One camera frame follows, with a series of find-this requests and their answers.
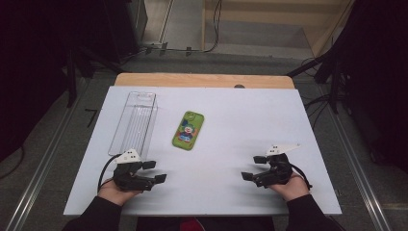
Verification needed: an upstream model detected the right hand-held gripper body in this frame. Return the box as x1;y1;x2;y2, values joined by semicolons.
254;143;301;189

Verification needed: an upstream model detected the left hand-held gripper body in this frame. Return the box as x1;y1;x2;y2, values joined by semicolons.
112;148;156;193

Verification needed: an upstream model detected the clear plastic tray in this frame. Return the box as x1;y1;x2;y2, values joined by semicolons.
108;90;159;161

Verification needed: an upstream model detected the green cartoon phone case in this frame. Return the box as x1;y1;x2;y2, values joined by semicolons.
171;110;205;151

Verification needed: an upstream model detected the person's left hand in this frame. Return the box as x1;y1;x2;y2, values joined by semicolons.
97;177;142;207

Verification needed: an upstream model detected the person's right hand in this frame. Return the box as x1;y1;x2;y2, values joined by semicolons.
268;171;311;202

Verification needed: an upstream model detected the white table board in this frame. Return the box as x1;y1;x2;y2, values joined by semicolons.
63;86;343;217

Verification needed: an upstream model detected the red cloth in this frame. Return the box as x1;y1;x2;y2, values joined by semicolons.
180;217;206;231

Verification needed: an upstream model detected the wooden table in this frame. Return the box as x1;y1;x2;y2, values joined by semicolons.
114;72;295;90

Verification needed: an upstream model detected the black metal stand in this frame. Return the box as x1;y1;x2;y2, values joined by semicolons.
64;44;126;109
287;51;342;115

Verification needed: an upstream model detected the dark curtain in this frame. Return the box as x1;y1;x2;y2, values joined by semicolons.
0;0;129;163
320;0;408;174

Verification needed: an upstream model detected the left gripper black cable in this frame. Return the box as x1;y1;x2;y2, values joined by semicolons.
96;153;123;193

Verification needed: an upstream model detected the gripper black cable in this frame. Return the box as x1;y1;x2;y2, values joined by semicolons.
96;153;123;193
290;163;314;191

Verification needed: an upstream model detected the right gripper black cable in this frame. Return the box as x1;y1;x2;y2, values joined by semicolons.
290;163;314;191

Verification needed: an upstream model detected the bundle of black cables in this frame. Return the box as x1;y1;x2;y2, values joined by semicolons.
302;92;331;129

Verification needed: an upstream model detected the metal floor rail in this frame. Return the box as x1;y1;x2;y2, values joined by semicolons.
319;88;393;231
4;76;92;231

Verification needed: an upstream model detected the thin black floor cable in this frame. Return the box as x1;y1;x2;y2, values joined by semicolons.
0;145;26;181

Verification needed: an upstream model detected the beige wooden frame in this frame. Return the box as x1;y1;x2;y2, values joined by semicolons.
201;0;355;60

